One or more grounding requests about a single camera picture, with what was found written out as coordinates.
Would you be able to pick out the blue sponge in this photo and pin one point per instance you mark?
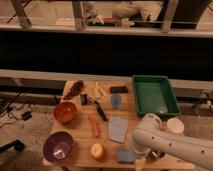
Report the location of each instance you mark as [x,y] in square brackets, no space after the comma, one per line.
[125,156]

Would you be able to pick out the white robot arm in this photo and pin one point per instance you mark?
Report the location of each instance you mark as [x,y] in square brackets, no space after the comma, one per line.
[148,134]

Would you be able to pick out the white plastic cup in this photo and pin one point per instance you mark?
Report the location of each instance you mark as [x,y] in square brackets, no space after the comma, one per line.
[175,125]

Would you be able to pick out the black rectangular block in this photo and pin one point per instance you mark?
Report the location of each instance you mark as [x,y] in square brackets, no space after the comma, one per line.
[118,89]

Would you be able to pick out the pale banana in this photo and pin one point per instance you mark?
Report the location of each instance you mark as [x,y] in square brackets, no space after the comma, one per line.
[99,91]

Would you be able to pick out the small dark metal clip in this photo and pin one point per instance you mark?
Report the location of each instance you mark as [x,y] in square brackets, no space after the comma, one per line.
[85,100]

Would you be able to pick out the wooden table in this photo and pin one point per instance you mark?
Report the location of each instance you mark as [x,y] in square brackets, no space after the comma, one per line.
[81,129]

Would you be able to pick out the orange carrot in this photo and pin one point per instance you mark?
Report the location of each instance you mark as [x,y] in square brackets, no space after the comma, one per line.
[95,126]

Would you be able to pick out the light blue cloth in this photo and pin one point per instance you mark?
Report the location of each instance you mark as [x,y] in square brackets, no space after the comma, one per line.
[117,129]

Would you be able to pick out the green plastic tray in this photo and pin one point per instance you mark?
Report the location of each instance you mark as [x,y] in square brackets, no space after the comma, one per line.
[154,94]

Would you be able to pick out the orange plastic bowl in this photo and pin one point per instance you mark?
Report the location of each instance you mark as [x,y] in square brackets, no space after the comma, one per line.
[65,112]

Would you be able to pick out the red yellow apple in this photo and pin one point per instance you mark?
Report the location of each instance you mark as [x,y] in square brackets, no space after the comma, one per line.
[97,151]

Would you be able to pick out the purple plastic bowl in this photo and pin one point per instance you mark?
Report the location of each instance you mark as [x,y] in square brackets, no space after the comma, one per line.
[58,147]

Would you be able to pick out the black power adapter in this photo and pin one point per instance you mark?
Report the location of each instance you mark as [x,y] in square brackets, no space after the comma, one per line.
[26,115]

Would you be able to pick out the small metal can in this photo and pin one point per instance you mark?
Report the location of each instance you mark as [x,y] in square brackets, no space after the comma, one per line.
[157,155]

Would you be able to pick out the black cylindrical floor object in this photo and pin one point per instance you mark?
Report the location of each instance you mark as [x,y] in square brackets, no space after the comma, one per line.
[17,145]

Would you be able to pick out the black handled knife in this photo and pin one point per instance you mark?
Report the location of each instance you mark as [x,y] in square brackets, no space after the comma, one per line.
[100,111]

